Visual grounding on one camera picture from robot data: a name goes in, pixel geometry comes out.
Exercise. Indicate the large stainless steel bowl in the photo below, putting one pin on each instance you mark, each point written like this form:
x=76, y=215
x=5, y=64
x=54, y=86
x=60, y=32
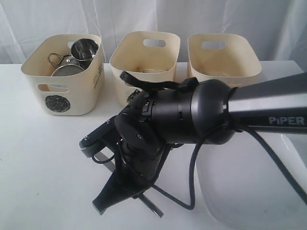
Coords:
x=67, y=70

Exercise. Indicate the stainless steel knife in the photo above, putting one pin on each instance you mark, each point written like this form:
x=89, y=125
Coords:
x=102, y=159

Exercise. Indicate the small stainless steel cup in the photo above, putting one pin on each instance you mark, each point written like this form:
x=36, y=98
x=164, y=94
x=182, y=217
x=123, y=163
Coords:
x=84, y=51

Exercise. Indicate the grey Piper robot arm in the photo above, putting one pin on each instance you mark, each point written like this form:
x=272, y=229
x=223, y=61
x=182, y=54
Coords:
x=167, y=115

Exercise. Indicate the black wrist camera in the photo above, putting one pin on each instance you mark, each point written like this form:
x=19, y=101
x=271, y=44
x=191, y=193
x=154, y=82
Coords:
x=105, y=135

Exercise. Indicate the cream bin with circle mark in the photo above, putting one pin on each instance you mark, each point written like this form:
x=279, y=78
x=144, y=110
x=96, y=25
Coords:
x=64, y=95

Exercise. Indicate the cream bin with triangle mark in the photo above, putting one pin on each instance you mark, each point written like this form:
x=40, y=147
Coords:
x=148, y=56

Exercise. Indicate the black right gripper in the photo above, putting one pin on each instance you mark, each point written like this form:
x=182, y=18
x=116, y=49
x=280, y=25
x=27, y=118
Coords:
x=139, y=170

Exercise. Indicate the white square plate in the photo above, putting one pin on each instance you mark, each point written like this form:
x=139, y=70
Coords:
x=244, y=189

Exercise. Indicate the white backdrop curtain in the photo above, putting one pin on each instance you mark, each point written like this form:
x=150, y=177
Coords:
x=276, y=29

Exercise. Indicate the steel mug with handle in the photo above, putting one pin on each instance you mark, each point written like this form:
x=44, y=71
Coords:
x=57, y=60

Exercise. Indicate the cream bin with square mark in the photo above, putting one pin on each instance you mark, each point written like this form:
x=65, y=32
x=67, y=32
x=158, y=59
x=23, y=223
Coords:
x=226, y=57

